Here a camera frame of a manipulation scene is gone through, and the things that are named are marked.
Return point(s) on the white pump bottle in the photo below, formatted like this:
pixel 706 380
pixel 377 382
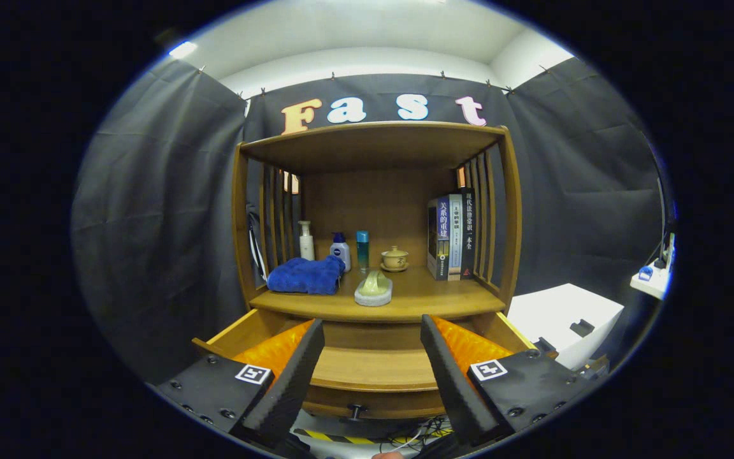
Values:
pixel 306 245

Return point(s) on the blue towel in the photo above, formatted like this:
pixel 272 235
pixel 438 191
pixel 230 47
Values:
pixel 306 275

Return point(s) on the wooden cabinet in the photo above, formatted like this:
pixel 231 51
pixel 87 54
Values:
pixel 380 204

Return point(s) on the white lotion bottle blue cap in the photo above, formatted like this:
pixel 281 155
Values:
pixel 341 255

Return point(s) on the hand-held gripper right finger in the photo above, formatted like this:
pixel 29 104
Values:
pixel 456 379

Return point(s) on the white power strip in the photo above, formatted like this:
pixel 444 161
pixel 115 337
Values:
pixel 650 280

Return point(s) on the pale spine book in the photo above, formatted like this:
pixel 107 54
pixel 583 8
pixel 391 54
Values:
pixel 455 239

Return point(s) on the beige lidded tea cup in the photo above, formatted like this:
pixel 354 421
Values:
pixel 395 258

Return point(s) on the black spine book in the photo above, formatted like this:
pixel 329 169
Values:
pixel 469 233

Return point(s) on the wooden drawer with black knob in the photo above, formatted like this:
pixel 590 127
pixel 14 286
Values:
pixel 373 370

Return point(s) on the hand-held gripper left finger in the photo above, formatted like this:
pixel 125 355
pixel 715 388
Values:
pixel 294 379

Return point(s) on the small ceiling light panel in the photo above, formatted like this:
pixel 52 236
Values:
pixel 182 49

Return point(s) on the yellow black floor tape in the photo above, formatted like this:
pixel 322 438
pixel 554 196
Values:
pixel 335 437

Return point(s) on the white side cabinet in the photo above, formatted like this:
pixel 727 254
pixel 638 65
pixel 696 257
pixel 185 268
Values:
pixel 552 312

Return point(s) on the wooden countertop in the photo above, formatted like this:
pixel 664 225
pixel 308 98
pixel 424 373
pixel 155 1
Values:
pixel 431 293

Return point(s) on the teal bottle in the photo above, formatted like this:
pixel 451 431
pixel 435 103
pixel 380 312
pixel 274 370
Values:
pixel 362 252

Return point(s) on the blue spine book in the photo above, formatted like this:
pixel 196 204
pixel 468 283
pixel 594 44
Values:
pixel 438 239

